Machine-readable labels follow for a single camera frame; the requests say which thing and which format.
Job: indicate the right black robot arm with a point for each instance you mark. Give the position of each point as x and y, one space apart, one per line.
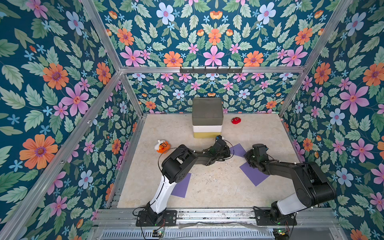
311 184

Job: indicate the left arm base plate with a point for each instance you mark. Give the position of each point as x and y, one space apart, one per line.
146 218

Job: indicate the purple paper square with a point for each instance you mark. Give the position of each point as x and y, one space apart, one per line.
238 151
181 188
254 175

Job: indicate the grey white yellow stacked box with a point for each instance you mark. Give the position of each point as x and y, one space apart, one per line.
207 117

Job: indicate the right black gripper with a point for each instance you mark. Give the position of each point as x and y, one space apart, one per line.
250 155

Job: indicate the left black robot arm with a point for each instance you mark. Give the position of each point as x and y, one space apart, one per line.
177 165

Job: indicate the orange tiger plush toy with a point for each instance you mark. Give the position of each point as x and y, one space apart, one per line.
162 146

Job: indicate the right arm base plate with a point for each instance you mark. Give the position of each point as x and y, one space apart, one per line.
272 217

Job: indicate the white ventilation grille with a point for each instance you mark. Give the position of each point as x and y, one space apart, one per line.
187 234

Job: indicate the small red toy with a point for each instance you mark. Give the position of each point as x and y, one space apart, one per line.
236 120

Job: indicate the grey wall hook rail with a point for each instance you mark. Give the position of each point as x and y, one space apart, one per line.
210 70

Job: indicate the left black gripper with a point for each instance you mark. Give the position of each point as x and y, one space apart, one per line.
226 153

